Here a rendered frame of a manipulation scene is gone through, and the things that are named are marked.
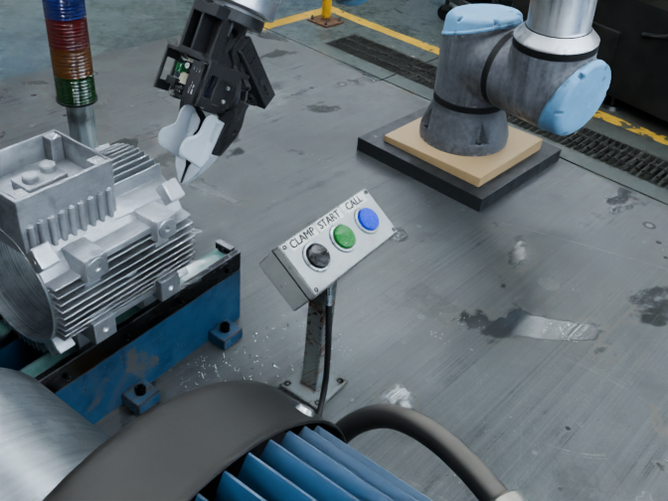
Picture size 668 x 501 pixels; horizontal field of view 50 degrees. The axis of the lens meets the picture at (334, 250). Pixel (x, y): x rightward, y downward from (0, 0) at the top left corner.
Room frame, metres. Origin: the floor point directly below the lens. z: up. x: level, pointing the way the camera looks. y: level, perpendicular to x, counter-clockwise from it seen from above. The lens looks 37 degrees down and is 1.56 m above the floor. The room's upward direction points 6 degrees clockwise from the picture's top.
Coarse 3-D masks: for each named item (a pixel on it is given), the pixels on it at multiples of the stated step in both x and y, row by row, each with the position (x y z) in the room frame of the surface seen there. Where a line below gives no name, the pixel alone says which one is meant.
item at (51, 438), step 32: (0, 384) 0.35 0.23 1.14; (32, 384) 0.37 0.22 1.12; (0, 416) 0.31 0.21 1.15; (32, 416) 0.32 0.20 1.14; (64, 416) 0.34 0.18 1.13; (0, 448) 0.28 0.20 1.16; (32, 448) 0.29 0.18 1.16; (64, 448) 0.30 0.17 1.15; (0, 480) 0.26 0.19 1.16; (32, 480) 0.26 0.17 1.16
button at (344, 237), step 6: (336, 228) 0.69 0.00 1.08; (342, 228) 0.69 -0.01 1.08; (348, 228) 0.69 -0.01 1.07; (336, 234) 0.68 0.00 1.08; (342, 234) 0.68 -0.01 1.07; (348, 234) 0.69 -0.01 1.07; (354, 234) 0.69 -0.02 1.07; (336, 240) 0.67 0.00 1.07; (342, 240) 0.68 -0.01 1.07; (348, 240) 0.68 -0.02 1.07; (354, 240) 0.69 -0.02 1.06; (342, 246) 0.67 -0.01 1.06; (348, 246) 0.67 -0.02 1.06
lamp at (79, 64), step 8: (88, 48) 1.04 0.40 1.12; (56, 56) 1.01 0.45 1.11; (64, 56) 1.01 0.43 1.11; (72, 56) 1.01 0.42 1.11; (80, 56) 1.02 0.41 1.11; (88, 56) 1.04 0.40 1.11; (56, 64) 1.01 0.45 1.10; (64, 64) 1.01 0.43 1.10; (72, 64) 1.01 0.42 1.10; (80, 64) 1.02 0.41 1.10; (88, 64) 1.03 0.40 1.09; (56, 72) 1.01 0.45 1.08; (64, 72) 1.01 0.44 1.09; (72, 72) 1.01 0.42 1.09; (80, 72) 1.02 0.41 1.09; (88, 72) 1.03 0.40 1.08
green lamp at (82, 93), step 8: (56, 80) 1.02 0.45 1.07; (64, 80) 1.01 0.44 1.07; (72, 80) 1.01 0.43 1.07; (80, 80) 1.02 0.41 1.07; (88, 80) 1.03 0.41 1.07; (56, 88) 1.02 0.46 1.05; (64, 88) 1.01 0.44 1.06; (72, 88) 1.01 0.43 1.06; (80, 88) 1.01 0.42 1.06; (88, 88) 1.03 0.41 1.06; (64, 96) 1.01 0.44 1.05; (72, 96) 1.01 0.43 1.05; (80, 96) 1.01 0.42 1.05; (88, 96) 1.02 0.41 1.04; (72, 104) 1.01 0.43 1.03; (80, 104) 1.01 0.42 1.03
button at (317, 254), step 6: (312, 246) 0.65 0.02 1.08; (318, 246) 0.65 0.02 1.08; (306, 252) 0.64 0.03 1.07; (312, 252) 0.64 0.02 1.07; (318, 252) 0.64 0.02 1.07; (324, 252) 0.65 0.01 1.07; (312, 258) 0.63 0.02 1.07; (318, 258) 0.64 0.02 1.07; (324, 258) 0.64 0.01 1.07; (312, 264) 0.63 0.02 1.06; (318, 264) 0.63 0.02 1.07; (324, 264) 0.63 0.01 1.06
